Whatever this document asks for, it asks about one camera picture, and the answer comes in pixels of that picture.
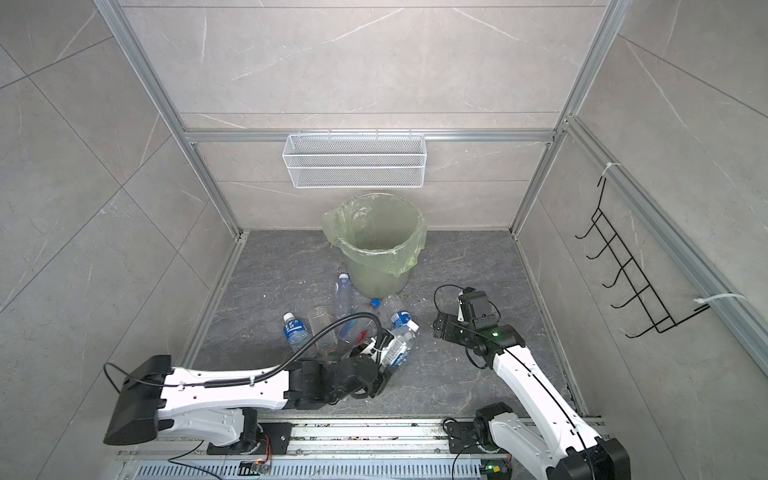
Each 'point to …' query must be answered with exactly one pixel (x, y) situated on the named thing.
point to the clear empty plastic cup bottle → (320, 322)
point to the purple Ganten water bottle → (343, 296)
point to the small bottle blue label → (296, 332)
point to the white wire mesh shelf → (354, 161)
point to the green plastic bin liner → (380, 229)
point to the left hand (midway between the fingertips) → (391, 356)
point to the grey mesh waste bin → (376, 276)
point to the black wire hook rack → (630, 272)
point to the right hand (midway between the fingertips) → (447, 323)
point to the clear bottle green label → (396, 348)
